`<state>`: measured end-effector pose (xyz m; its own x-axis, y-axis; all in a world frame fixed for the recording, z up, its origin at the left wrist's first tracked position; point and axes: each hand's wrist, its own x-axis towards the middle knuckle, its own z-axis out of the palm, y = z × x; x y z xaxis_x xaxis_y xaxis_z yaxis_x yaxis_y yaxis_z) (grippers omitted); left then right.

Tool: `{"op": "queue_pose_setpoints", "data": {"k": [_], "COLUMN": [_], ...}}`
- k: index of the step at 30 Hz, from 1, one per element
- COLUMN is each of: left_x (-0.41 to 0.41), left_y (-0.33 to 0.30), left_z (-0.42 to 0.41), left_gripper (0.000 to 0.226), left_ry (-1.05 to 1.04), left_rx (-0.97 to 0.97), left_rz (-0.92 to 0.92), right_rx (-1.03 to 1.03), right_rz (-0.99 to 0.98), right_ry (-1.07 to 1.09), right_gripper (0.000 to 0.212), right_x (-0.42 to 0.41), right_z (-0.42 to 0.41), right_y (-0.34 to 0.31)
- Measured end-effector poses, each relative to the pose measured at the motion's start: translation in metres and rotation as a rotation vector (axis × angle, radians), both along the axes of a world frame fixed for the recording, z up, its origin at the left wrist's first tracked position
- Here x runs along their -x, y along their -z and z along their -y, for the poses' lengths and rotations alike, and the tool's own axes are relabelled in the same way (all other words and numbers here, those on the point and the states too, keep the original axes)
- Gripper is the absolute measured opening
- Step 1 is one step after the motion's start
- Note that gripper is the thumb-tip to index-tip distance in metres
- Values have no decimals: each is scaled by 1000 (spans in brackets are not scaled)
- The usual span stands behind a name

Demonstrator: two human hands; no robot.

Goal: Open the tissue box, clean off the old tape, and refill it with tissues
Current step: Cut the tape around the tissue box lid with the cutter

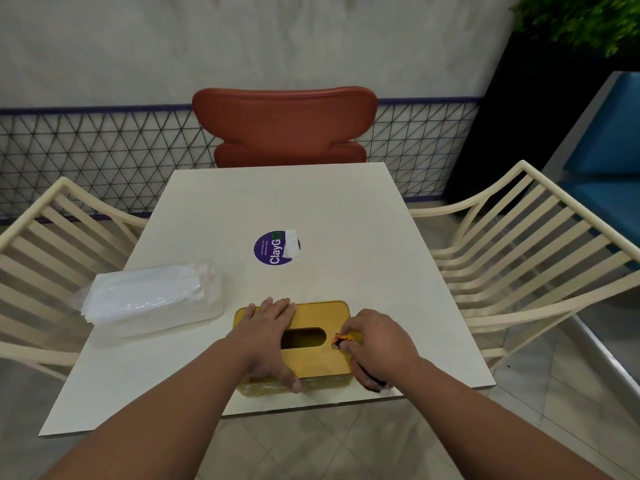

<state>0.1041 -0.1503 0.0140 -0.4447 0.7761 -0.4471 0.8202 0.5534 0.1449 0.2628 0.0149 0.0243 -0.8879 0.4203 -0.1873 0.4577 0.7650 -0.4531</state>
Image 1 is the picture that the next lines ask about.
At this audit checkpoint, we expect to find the person's left hand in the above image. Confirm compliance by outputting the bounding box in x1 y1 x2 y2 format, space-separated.
223 297 303 394

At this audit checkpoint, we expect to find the person's right hand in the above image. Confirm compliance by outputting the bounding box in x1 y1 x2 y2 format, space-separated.
334 309 422 393

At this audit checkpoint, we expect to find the black and orange hand tool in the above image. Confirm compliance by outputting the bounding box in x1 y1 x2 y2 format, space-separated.
332 333 390 393

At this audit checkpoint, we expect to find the yellow wooden tissue box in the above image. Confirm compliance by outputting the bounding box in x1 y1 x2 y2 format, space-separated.
233 301 355 398

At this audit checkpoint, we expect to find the person's left forearm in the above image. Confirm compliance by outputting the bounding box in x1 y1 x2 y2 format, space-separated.
42 339 251 480

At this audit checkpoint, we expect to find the person's right forearm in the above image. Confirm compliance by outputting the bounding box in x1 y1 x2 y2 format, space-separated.
399 356 615 480

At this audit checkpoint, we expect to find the round purple sticker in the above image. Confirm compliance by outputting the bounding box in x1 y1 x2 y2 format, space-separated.
253 230 301 267

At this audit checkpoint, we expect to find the white paper tape piece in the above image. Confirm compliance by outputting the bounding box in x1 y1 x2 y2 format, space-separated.
280 229 303 259

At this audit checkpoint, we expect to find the plastic-wrapped white tissue pack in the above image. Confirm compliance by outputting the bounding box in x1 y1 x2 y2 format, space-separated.
75 259 225 340

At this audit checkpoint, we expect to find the cream slatted chair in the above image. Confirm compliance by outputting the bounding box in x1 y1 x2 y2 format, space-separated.
0 177 149 381
407 160 640 369

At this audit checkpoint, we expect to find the red padded chair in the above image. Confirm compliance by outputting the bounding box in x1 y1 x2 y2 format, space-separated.
192 86 379 168

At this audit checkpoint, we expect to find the black planter box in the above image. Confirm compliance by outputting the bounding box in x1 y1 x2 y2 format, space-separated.
444 31 640 208

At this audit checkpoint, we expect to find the blue cushioned bench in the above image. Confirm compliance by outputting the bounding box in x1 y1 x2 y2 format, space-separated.
542 71 640 410

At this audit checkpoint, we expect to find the green leafy plant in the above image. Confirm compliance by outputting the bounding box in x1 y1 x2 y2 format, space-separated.
511 0 640 58

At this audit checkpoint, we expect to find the black wire mesh panel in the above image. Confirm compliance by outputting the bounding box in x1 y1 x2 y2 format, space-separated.
0 97 483 220

